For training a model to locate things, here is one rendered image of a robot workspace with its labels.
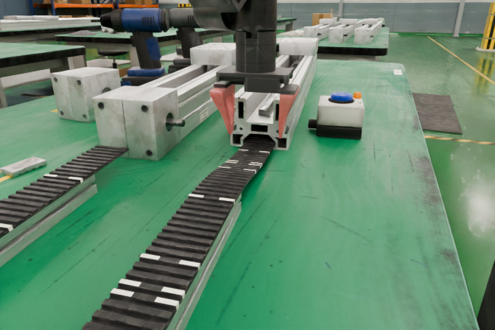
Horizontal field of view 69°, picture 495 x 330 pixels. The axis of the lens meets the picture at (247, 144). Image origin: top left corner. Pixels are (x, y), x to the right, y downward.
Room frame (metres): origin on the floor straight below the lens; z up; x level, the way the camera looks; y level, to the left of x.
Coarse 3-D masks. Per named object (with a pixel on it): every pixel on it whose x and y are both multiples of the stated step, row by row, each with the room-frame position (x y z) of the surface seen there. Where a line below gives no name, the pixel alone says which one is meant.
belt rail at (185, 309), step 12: (240, 204) 0.36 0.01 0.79; (228, 216) 0.31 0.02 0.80; (228, 228) 0.31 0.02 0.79; (216, 240) 0.27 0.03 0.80; (216, 252) 0.27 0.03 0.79; (204, 264) 0.24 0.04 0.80; (204, 276) 0.24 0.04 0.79; (192, 288) 0.22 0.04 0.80; (192, 300) 0.21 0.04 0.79; (180, 312) 0.19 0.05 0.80; (192, 312) 0.21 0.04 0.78; (180, 324) 0.19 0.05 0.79
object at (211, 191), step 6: (198, 186) 0.36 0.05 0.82; (204, 186) 0.36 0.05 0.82; (192, 192) 0.34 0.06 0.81; (198, 192) 0.34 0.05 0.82; (204, 192) 0.34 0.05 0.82; (210, 192) 0.34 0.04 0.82; (216, 192) 0.34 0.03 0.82; (222, 192) 0.34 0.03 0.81; (228, 192) 0.34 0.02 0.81; (234, 192) 0.34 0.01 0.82; (240, 192) 0.35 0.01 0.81; (228, 198) 0.33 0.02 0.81; (234, 198) 0.33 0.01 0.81
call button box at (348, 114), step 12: (324, 96) 0.68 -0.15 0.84; (324, 108) 0.62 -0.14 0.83; (336, 108) 0.61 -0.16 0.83; (348, 108) 0.61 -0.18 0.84; (360, 108) 0.60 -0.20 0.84; (312, 120) 0.66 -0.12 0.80; (324, 120) 0.62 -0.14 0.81; (336, 120) 0.61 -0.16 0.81; (348, 120) 0.61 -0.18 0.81; (360, 120) 0.60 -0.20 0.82; (324, 132) 0.62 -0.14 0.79; (336, 132) 0.61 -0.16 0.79; (348, 132) 0.61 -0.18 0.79; (360, 132) 0.60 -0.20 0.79
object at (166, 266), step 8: (144, 256) 0.24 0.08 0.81; (152, 256) 0.24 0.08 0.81; (160, 256) 0.24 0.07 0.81; (136, 264) 0.23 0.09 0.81; (144, 264) 0.23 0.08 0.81; (152, 264) 0.23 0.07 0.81; (160, 264) 0.23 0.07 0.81; (168, 264) 0.23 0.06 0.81; (176, 264) 0.23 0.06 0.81; (184, 264) 0.23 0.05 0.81; (192, 264) 0.23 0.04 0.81; (200, 264) 0.23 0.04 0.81; (144, 272) 0.22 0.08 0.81; (152, 272) 0.22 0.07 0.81; (160, 272) 0.22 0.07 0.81; (168, 272) 0.22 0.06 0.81; (176, 272) 0.22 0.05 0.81; (184, 272) 0.22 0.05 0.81; (192, 272) 0.22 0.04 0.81; (192, 280) 0.21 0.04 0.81
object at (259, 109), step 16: (288, 64) 1.10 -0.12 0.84; (304, 64) 0.93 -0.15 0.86; (304, 80) 0.83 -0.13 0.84; (240, 96) 0.58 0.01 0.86; (256, 96) 0.65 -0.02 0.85; (272, 96) 0.69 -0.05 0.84; (304, 96) 0.83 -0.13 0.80; (240, 112) 0.58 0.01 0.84; (256, 112) 0.62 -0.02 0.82; (272, 112) 0.62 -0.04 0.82; (240, 128) 0.58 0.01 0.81; (256, 128) 0.58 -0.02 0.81; (272, 128) 0.56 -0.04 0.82; (288, 128) 0.58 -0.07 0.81; (240, 144) 0.57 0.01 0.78; (288, 144) 0.55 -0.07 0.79
